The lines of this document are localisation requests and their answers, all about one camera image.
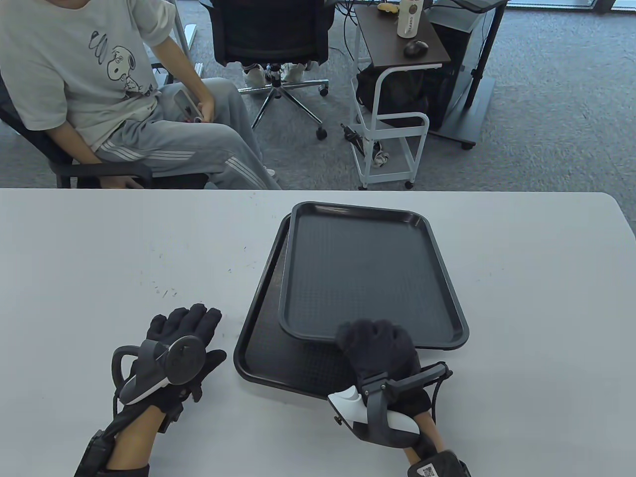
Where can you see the person's left hand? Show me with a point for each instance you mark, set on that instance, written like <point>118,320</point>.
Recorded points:
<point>189,323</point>

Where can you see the person's right hand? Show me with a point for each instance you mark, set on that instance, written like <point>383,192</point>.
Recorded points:
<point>377,348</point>

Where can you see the person's left forearm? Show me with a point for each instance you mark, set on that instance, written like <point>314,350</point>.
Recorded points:
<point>131,437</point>

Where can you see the person's right forearm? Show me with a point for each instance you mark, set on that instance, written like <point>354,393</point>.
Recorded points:
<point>427,437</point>

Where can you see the white grey cloth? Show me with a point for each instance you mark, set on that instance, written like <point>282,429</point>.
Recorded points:
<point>381,156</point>

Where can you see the smartphone with case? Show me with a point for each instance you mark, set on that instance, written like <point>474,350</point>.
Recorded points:
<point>186,102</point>

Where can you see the black mesh office chair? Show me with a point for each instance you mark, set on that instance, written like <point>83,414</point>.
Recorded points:
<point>35,144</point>

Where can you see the black backpack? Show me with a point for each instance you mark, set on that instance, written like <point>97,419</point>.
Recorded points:
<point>397,94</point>

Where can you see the black computer tower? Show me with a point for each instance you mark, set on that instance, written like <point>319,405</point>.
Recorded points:
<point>449,89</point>

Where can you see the white desk leg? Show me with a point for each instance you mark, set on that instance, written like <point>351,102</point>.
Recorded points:
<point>186,30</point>

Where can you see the black computer mouse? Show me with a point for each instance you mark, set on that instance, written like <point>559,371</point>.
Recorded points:
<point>416,48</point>

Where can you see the black chrome base office chair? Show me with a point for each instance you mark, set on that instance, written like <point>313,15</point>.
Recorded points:
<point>268,30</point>

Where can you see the black support pole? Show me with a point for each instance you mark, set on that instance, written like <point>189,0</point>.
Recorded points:
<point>484,54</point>

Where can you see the brown top white side table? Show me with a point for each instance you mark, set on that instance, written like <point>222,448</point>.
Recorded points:
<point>387,30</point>

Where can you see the white drink bottle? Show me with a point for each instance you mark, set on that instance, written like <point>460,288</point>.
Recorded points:
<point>408,22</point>

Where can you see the yellow snack item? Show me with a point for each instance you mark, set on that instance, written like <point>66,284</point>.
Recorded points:
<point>387,8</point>

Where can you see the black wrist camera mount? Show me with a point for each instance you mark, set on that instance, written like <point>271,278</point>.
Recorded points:
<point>94,452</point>
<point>439,467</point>

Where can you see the grey wheeled base plate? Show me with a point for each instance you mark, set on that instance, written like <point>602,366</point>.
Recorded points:
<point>477,119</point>

